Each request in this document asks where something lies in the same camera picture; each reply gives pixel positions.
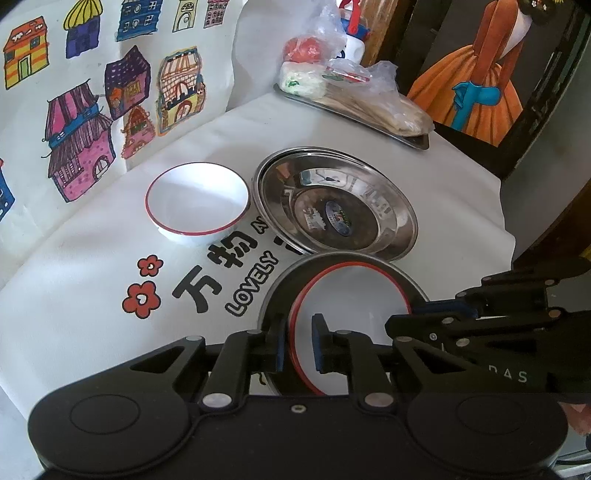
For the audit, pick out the red and white packet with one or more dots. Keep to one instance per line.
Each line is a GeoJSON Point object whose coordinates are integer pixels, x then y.
{"type": "Point", "coordinates": [346, 75]}

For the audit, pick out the red round food item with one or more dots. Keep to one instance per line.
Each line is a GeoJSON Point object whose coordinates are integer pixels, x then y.
{"type": "Point", "coordinates": [302, 48]}

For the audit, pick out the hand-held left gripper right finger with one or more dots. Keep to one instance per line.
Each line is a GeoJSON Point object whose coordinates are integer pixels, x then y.
{"type": "Point", "coordinates": [317, 344]}

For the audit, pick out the orange dress girl painting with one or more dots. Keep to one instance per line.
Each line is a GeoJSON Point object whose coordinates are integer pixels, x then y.
{"type": "Point", "coordinates": [466, 78]}

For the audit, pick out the white red-rimmed ceramic bowl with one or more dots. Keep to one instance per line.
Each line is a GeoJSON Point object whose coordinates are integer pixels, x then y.
{"type": "Point", "coordinates": [355, 295]}
{"type": "Point", "coordinates": [198, 198]}

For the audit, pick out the deep stainless steel bowl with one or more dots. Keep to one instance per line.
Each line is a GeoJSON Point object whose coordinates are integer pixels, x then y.
{"type": "Point", "coordinates": [277, 290]}

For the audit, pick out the large stainless steel plate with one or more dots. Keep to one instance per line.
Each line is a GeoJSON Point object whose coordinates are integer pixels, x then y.
{"type": "Point", "coordinates": [295, 149]}

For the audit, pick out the stainless steel tray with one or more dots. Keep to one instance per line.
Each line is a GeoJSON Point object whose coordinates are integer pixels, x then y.
{"type": "Point", "coordinates": [415, 141]}

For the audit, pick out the person's right hand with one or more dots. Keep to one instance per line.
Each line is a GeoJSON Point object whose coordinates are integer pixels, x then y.
{"type": "Point", "coordinates": [579, 415]}

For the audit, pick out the white printed tablecloth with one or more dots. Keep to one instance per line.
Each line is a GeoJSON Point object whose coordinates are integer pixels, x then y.
{"type": "Point", "coordinates": [92, 277]}

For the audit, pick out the crumpled clear plastic bag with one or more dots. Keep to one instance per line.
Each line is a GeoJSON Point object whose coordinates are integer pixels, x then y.
{"type": "Point", "coordinates": [383, 104]}

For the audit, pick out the colourful houses drawing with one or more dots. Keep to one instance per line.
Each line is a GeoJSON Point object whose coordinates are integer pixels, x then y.
{"type": "Point", "coordinates": [115, 92]}

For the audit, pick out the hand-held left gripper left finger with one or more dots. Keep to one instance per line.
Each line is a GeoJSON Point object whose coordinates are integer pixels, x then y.
{"type": "Point", "coordinates": [280, 355]}

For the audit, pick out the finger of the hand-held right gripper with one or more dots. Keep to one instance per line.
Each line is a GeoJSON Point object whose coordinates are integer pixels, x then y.
{"type": "Point", "coordinates": [531, 288]}
{"type": "Point", "coordinates": [508, 332]}

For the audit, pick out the brown wooden frame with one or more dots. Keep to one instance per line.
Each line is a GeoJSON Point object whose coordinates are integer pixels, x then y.
{"type": "Point", "coordinates": [383, 27]}

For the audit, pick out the white round bun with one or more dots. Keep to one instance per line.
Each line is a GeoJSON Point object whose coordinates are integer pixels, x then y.
{"type": "Point", "coordinates": [300, 81]}

